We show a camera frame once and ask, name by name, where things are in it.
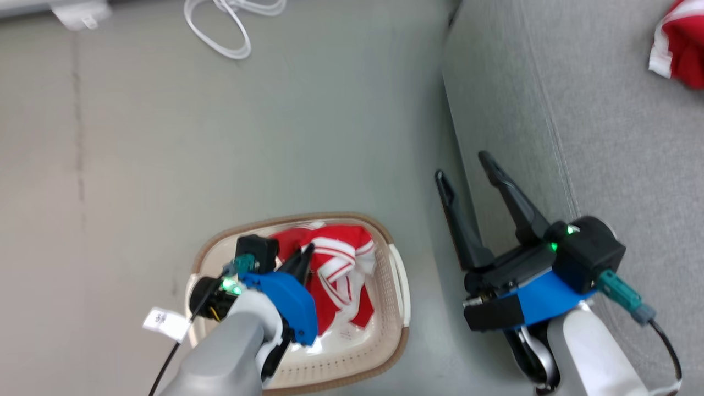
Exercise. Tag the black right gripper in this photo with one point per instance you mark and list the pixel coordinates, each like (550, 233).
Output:
(588, 250)

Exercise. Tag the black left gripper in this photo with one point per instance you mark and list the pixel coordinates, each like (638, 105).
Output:
(208, 297)

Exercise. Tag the red white striped garment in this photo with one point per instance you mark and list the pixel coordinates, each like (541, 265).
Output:
(341, 275)
(685, 49)

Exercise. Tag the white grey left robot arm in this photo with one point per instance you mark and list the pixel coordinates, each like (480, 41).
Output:
(220, 357)

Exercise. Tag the grey fabric sofa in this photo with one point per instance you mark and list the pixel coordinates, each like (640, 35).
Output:
(616, 137)

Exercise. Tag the beige plastic laundry basket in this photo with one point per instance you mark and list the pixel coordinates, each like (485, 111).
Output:
(379, 330)

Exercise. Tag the white power adapter box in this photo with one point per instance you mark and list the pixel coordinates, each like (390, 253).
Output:
(82, 15)

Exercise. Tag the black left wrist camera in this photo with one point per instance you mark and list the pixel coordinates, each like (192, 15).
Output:
(258, 250)

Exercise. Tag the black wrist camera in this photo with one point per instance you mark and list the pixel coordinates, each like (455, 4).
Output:
(492, 314)
(258, 250)

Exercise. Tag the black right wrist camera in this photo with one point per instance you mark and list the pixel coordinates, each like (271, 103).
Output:
(492, 314)

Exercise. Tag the blue right camera mount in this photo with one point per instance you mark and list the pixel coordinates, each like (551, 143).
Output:
(550, 300)

